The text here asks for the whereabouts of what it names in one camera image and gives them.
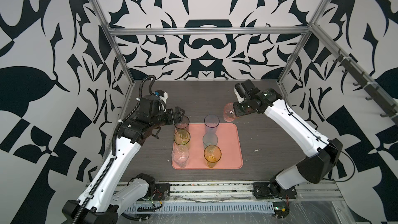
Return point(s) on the tall green glass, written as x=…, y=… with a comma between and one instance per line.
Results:
x=182, y=138

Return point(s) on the tall yellow glass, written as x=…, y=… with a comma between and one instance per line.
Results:
x=212, y=155

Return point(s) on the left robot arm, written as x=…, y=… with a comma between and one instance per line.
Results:
x=100, y=203

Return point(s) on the white cable duct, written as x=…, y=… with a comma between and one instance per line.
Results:
x=203, y=208

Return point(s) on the tall dark grey glass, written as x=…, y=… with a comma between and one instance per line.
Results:
x=183, y=125

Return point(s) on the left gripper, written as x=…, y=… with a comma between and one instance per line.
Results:
x=177, y=115

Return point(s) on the tall blue glass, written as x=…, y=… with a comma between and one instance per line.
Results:
x=211, y=122

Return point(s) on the black hook rail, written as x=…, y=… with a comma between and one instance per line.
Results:
x=364, y=81

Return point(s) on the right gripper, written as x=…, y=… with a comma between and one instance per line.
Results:
x=237, y=110

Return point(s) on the teal glass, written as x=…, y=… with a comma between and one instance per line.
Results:
x=210, y=139

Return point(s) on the short pink glass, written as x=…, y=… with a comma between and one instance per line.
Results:
x=229, y=114

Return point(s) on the tall clear glass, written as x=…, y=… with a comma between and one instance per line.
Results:
x=180, y=156

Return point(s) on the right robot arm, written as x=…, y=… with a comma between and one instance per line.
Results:
x=321, y=153

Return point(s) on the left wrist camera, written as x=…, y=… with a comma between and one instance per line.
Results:
x=153, y=104

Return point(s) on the pink tray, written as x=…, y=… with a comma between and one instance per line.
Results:
x=228, y=142

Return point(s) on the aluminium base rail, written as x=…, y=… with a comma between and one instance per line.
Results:
x=239, y=191

